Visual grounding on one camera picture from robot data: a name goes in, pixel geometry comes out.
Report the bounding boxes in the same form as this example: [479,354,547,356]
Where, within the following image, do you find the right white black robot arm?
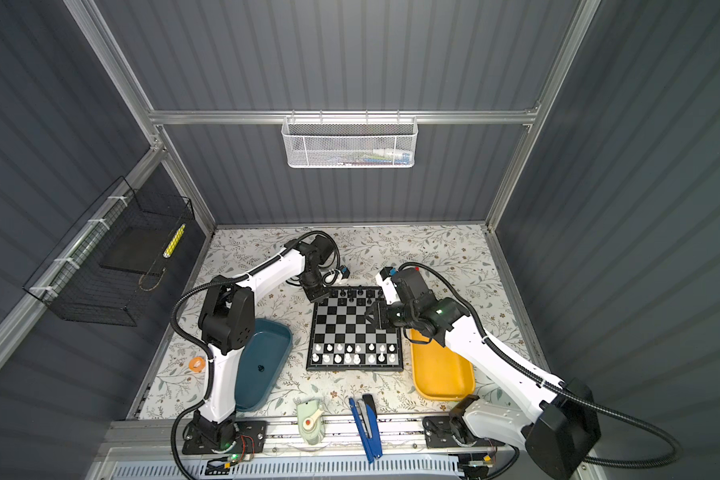
[370,262,682,479]

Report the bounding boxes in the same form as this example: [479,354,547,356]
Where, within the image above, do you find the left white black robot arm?
[170,230,343,452]

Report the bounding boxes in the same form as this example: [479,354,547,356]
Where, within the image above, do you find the black white chess board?
[306,286,404,372]

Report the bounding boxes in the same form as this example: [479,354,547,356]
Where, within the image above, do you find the yellow plastic tray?
[406,329,476,402]

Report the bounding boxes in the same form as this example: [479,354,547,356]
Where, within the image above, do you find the teal plastic tray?
[235,318,293,412]

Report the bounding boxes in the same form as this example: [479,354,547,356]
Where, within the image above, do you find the blue black stapler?
[348,394,383,464]

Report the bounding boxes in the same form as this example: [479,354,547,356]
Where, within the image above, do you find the light green tape dispenser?
[296,399,325,446]

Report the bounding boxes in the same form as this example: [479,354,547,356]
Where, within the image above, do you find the yellow green marker in basket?
[162,223,186,259]

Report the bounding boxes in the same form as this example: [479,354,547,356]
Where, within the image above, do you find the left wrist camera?
[334,265,350,283]

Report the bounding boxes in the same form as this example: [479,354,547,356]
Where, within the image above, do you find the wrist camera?
[334,265,350,283]
[375,266,400,305]

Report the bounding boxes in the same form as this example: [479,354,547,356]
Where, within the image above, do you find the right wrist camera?
[375,266,400,305]

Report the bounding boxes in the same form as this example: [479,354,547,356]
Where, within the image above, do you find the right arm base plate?
[422,415,504,450]

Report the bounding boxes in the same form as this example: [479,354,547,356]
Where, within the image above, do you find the white wire wall basket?
[281,119,419,169]

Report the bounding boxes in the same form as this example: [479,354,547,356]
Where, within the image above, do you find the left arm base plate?
[181,417,268,455]

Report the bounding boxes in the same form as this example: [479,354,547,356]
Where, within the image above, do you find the black wire side basket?
[24,181,194,327]

